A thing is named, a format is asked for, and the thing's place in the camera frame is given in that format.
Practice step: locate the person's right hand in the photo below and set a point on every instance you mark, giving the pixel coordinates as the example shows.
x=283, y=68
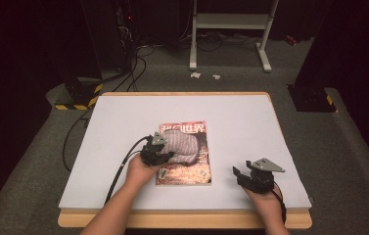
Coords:
x=265, y=202

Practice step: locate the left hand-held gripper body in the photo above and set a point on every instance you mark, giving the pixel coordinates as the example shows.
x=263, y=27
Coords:
x=152, y=151

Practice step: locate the dark equipment rack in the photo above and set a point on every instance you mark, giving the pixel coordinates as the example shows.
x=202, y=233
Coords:
x=125, y=29

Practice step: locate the red cover magazine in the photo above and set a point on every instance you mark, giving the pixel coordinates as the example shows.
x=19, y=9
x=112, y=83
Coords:
x=185, y=173

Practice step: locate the small red object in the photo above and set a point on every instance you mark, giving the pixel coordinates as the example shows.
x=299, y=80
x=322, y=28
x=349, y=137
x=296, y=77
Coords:
x=291, y=39

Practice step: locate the person's left hand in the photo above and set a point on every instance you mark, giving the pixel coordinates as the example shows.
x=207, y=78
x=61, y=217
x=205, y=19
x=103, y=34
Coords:
x=141, y=173

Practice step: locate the wooden table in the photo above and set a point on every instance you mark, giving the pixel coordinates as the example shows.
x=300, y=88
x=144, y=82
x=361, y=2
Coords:
x=185, y=220

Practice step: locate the white metal stand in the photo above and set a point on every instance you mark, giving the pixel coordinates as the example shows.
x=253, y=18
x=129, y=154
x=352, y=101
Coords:
x=231, y=21

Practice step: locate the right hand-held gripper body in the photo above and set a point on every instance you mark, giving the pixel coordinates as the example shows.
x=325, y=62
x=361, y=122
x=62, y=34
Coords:
x=262, y=176

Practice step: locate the white paper scrap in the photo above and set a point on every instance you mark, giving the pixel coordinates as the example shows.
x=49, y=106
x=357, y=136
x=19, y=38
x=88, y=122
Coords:
x=216, y=77
x=195, y=75

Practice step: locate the black base with yellow stripes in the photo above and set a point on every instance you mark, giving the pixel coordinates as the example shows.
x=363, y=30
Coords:
x=312, y=99
x=81, y=94

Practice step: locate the white table mat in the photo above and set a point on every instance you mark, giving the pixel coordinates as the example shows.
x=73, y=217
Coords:
x=113, y=130

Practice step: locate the striped pink grey cloth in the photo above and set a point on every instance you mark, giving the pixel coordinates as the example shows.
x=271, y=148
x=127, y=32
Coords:
x=182, y=145

